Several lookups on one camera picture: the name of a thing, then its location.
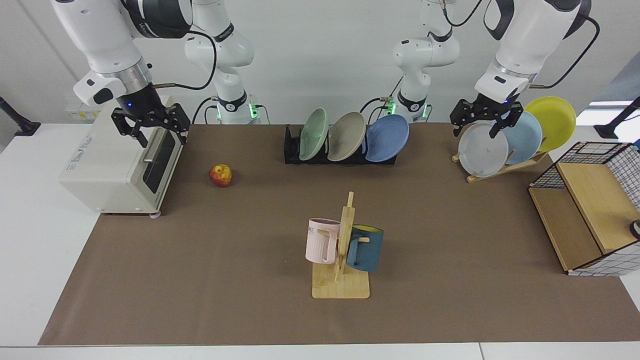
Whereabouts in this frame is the pale green plate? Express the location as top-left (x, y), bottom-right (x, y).
top-left (298, 108), bottom-right (330, 162)

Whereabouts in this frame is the black dish rack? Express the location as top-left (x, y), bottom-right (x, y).
top-left (284, 124), bottom-right (398, 166)

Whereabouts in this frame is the red yellow apple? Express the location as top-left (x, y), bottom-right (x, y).
top-left (209, 164), bottom-right (233, 188)

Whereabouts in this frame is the wooden cup stand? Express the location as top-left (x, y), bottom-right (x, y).
top-left (311, 191), bottom-right (371, 300)

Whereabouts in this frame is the pink cup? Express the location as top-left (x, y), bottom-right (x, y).
top-left (305, 218), bottom-right (342, 264)

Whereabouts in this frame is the wooden plate rack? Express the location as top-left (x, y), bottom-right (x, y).
top-left (451, 150), bottom-right (548, 184)

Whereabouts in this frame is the light blue plate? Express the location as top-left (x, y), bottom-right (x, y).
top-left (502, 111), bottom-right (543, 166)

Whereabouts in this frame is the beige plate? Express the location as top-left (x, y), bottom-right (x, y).
top-left (327, 111), bottom-right (367, 162)

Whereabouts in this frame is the pale toaster oven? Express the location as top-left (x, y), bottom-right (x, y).
top-left (58, 95), bottom-right (183, 217)

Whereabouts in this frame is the white grey plate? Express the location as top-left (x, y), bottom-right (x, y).
top-left (458, 122), bottom-right (510, 178)

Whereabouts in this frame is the white wall socket strip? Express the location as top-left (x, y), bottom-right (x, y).
top-left (65, 104), bottom-right (103, 121)

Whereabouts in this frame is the brown table cloth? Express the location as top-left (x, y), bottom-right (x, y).
top-left (38, 123), bottom-right (640, 346)

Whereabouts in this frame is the dark blue cup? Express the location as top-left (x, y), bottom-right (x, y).
top-left (346, 225), bottom-right (385, 273)

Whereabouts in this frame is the wire basket with wooden floor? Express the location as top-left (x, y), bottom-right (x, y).
top-left (528, 141), bottom-right (640, 277)

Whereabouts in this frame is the yellow plate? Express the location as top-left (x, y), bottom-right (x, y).
top-left (524, 96), bottom-right (577, 153)

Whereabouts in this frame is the black camera stand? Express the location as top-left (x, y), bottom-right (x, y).
top-left (0, 96), bottom-right (42, 137)
top-left (593, 96), bottom-right (640, 140)

